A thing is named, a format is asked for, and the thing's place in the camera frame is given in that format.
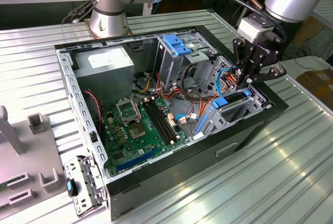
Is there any green RAM stick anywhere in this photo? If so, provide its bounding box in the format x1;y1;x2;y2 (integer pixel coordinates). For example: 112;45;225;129
0;180;14;191

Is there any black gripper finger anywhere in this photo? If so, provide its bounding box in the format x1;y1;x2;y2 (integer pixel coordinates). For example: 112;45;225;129
249;63;287;83
232;38;258;91

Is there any grey parts rack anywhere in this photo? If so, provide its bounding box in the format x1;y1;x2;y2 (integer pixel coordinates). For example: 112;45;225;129
0;104;75;224

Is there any CPU socket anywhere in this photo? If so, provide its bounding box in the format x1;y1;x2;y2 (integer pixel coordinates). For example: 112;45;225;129
126;121;146;141

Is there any black blue latch tab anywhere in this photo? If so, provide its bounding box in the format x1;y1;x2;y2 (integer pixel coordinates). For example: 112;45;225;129
66;178;79;197

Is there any blue plastic drive latch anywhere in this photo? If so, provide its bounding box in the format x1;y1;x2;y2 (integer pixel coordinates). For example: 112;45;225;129
163;34;195;56

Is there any green motherboard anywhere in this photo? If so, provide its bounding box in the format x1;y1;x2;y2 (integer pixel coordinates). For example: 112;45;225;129
100;97;189;179

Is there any grey power supply unit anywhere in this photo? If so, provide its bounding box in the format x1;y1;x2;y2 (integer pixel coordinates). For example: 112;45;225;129
71;45;135;110

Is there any cardboard sheet under desk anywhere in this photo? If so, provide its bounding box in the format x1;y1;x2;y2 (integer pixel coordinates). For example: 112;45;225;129
293;17;326;44

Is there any blue wire with white label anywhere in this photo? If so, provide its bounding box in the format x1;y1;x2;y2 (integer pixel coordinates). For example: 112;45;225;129
174;114;200;120

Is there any orange red power wire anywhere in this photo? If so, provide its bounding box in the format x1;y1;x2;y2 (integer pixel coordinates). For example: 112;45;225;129
222;71;241;91

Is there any metal socket cover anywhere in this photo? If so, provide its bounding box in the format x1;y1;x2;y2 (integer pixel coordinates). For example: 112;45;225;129
116;98;143;126

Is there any black RAM slot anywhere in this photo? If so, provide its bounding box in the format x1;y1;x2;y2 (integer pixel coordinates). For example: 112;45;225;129
144;100;171;145
150;99;177;143
147;99;174;144
153;98;181;141

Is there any black open PC case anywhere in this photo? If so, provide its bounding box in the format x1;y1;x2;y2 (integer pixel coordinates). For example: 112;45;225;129
53;24;289;222

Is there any blue data wire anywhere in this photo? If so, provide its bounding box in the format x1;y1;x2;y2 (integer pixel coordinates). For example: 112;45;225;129
216;67;236;97

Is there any red black fan wire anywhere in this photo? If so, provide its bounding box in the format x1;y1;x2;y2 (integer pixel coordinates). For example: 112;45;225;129
83;90;104;131

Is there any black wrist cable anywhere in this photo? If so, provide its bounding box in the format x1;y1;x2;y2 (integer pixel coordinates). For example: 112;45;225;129
209;0;287;44

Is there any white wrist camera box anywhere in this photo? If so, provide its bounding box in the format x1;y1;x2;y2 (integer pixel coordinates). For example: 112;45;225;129
237;17;275;44

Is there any brown cardboard box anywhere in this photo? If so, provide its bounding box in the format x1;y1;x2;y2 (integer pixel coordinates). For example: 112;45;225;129
296;69;333;110

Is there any grey metal disk bay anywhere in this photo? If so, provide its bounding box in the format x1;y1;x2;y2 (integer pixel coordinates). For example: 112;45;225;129
194;54;271;141

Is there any grey metal card bracket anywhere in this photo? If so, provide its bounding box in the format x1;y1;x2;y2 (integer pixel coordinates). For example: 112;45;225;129
63;156;109;218

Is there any white metal frame table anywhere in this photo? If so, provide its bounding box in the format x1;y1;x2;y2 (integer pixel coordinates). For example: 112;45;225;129
311;0;333;27

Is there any mixed colour wire bundle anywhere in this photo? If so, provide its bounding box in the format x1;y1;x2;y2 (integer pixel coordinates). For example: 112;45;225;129
132;71;216;131

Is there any blue expansion slot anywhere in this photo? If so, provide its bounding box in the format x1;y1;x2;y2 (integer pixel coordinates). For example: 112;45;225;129
116;147;158;171

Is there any grey metal drive cage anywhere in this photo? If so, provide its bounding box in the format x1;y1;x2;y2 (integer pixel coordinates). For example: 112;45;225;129
153;32;218;89

